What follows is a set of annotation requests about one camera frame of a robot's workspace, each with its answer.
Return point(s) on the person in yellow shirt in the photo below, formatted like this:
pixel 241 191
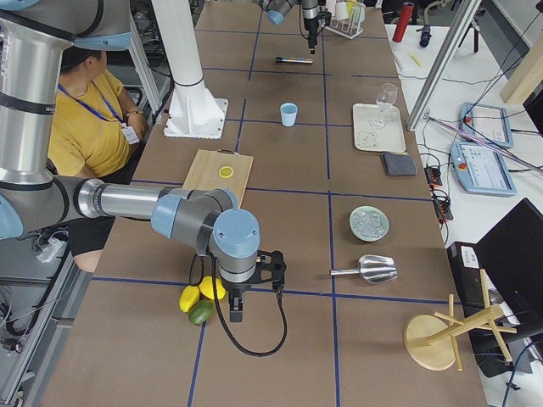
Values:
pixel 98 131

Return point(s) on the green bowl of ice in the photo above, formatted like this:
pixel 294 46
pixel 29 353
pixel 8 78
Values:
pixel 368 223

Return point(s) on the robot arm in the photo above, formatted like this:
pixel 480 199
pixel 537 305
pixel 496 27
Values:
pixel 34 195
pixel 314 14

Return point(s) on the light blue cup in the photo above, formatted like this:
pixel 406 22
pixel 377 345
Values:
pixel 288 112

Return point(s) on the aluminium frame post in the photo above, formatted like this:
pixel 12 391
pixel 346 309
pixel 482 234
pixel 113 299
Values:
pixel 452 39

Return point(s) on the bamboo cutting board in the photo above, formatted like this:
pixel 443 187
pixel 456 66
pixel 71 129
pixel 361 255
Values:
pixel 203 173

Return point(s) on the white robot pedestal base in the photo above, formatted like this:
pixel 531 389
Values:
pixel 194 112

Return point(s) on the black laptop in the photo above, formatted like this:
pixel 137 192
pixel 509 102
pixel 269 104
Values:
pixel 511 255

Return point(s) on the whole yellow lemon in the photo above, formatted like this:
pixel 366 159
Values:
pixel 212 288
pixel 189 297

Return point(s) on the clear wine glass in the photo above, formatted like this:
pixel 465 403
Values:
pixel 385 100

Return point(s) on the blue teach pendant far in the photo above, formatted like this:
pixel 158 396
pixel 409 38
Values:
pixel 486 122

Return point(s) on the steel ice scoop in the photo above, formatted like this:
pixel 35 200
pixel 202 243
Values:
pixel 373 269

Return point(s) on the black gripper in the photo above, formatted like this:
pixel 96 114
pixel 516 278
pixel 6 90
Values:
pixel 236 292
pixel 309 14

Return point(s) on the blue teach pendant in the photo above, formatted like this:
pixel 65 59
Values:
pixel 486 122
pixel 481 170

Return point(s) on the red bottle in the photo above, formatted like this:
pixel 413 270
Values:
pixel 403 21

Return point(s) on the white wire cup rack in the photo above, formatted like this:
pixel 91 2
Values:
pixel 352 27

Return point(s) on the white cup on rack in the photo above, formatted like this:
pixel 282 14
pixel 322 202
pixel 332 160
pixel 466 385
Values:
pixel 341 11

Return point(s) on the cream bear tray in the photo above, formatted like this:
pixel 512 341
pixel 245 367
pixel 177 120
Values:
pixel 378 130

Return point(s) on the blue teach pendant near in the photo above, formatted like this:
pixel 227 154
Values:
pixel 481 170

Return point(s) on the green lime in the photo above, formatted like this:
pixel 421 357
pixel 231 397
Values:
pixel 201 312

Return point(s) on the grey folded cloth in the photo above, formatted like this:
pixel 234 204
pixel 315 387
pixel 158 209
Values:
pixel 398 164

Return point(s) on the wooden mug tree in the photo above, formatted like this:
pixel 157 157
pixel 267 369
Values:
pixel 431 339

